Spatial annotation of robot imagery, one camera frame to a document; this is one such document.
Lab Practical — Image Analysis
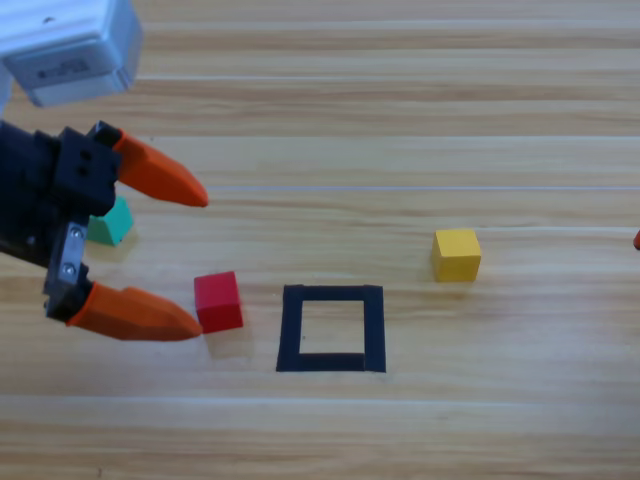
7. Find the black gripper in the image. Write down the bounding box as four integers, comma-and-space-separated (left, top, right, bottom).
0, 119, 210, 297

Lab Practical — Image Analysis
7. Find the green cube block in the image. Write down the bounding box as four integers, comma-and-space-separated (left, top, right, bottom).
87, 195, 135, 248

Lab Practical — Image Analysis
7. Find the red cube block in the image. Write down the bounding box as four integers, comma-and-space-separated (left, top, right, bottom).
193, 271, 245, 335

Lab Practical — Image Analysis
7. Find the yellow cube block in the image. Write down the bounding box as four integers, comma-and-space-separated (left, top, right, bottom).
431, 228, 482, 283

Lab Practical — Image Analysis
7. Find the black tape square outline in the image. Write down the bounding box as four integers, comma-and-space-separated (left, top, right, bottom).
275, 284, 387, 374

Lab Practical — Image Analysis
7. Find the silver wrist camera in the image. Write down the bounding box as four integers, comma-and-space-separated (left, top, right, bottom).
0, 0, 145, 109

